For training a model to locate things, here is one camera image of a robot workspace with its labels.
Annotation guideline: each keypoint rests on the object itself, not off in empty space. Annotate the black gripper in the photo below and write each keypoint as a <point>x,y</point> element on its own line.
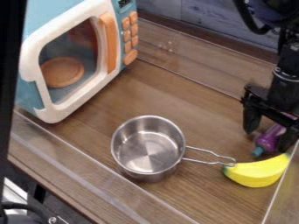
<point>257,106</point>

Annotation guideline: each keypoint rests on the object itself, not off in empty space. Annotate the purple toy eggplant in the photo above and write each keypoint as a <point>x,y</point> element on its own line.
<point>266,142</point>

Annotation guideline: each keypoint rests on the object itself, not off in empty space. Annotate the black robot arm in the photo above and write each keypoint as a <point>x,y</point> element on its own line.
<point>277,101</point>

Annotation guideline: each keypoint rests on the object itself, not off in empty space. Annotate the yellow toy banana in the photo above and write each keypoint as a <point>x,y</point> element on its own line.
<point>261,173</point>

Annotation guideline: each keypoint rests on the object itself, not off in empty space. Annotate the orange microwave turntable plate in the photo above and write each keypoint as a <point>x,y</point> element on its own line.
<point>62,71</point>

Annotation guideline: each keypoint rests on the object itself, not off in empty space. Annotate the blue white toy microwave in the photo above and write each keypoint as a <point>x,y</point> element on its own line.
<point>95,31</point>

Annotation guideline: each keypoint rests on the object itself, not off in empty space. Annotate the clear acrylic front barrier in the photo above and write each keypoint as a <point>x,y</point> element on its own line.
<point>95,190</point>

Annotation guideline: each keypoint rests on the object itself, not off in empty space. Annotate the silver pot with wire handle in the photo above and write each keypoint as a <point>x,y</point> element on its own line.
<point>149,148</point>

